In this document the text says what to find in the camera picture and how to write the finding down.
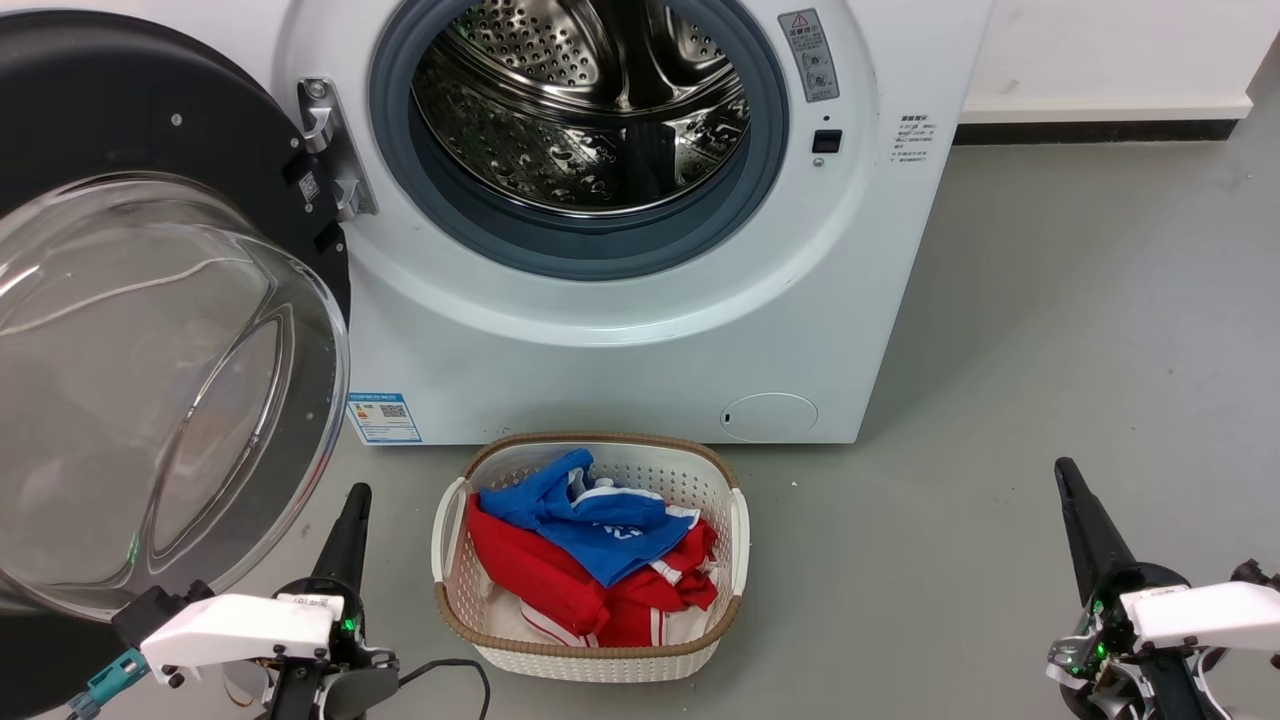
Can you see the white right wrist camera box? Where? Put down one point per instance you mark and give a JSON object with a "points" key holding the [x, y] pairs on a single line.
{"points": [[1210, 615]]}

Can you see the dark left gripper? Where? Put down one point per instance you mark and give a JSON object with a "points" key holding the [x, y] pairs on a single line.
{"points": [[350, 685]]}

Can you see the round white filter cover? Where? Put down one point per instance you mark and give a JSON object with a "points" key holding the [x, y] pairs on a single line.
{"points": [[770, 417]]}

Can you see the blue garment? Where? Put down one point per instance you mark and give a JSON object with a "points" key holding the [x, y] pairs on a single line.
{"points": [[605, 538]]}

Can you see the red garment with white stripes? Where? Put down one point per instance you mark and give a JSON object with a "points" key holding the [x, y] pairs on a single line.
{"points": [[535, 578]]}

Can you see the grey warning sticker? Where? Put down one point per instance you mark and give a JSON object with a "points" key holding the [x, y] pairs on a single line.
{"points": [[808, 55]]}

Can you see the blue energy label sticker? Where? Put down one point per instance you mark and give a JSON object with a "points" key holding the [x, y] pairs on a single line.
{"points": [[383, 418]]}

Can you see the black round glass washer door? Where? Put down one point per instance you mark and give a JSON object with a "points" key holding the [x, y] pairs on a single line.
{"points": [[120, 100]]}

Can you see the silver metal door hinge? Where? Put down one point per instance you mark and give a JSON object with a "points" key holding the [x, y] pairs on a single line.
{"points": [[335, 150]]}

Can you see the small black text sticker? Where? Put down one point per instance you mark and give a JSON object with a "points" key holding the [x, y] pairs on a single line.
{"points": [[912, 138]]}

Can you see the white front-load washing machine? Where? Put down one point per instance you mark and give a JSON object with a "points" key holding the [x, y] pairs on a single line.
{"points": [[600, 380]]}

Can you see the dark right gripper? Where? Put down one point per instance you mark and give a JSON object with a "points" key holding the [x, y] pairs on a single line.
{"points": [[1105, 650]]}

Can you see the white and brown laundry basket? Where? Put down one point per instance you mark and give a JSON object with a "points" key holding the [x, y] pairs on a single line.
{"points": [[600, 660]]}

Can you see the perforated steel drum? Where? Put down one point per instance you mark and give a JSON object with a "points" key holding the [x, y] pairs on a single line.
{"points": [[560, 150]]}

